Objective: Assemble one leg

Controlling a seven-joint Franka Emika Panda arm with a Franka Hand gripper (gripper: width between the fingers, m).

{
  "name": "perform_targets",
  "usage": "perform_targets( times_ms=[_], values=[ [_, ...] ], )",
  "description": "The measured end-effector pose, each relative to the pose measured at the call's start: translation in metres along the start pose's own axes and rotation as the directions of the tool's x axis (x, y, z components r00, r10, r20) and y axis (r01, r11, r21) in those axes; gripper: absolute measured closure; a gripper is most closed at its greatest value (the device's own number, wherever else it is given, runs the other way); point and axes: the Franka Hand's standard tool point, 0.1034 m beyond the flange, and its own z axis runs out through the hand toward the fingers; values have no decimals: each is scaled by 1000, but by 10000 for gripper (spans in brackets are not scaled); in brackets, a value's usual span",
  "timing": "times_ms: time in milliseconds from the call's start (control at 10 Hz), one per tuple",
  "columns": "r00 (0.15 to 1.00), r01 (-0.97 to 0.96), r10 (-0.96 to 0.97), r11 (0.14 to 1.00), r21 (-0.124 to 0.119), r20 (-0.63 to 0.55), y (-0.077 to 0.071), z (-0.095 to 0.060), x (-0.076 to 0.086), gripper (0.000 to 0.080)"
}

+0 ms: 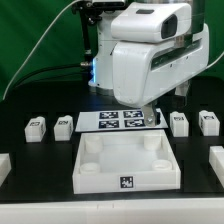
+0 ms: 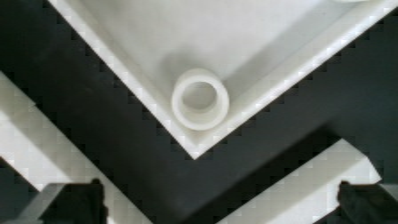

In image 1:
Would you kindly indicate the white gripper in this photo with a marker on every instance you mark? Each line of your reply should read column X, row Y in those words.
column 158, row 49

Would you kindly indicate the white square tabletop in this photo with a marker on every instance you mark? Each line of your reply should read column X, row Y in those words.
column 125, row 161

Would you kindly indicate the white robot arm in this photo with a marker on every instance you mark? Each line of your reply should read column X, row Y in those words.
column 102, row 80

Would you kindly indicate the white sheet with AprilTags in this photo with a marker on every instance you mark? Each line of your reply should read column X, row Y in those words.
column 110, row 120

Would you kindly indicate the white obstacle right piece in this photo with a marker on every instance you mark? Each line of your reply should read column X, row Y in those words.
column 216, row 160

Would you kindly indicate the white obstacle piece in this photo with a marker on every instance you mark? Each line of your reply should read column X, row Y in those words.
column 5, row 167
column 216, row 160

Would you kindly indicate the white front obstacle bar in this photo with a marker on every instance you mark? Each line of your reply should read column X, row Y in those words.
column 149, row 211

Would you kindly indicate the white obstacle left piece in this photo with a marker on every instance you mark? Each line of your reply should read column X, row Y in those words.
column 5, row 167

